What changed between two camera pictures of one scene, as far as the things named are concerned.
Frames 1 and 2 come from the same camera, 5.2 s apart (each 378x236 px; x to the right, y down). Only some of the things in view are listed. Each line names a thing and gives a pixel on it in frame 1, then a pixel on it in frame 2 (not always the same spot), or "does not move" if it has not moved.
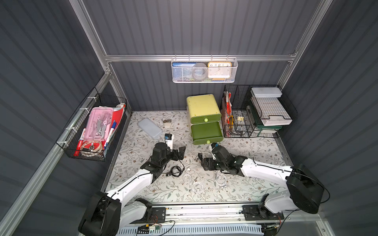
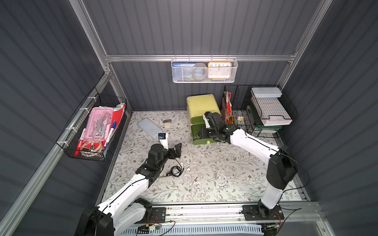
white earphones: x=220 y=179 does not move
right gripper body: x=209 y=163 to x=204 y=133
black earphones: x=175 y=171 does not move
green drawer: x=206 y=132 does not move
